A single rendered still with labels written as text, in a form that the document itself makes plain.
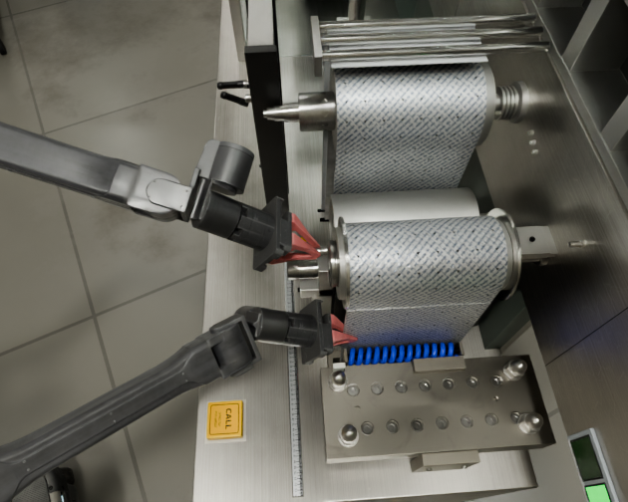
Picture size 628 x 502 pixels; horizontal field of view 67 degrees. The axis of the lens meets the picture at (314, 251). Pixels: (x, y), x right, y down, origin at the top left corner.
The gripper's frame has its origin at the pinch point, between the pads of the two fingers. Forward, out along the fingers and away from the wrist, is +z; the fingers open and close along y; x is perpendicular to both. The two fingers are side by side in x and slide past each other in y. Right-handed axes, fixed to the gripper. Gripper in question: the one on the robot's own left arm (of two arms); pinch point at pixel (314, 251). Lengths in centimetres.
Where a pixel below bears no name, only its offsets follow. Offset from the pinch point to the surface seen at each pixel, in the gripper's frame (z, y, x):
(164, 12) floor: -5, -269, -145
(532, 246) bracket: 24.9, 2.3, 22.3
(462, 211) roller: 22.4, -8.8, 13.7
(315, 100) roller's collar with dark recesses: -6.2, -21.8, 10.1
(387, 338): 22.5, 7.0, -7.8
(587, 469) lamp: 35.4, 31.9, 14.8
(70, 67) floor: -45, -215, -177
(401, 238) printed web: 7.1, 1.7, 12.0
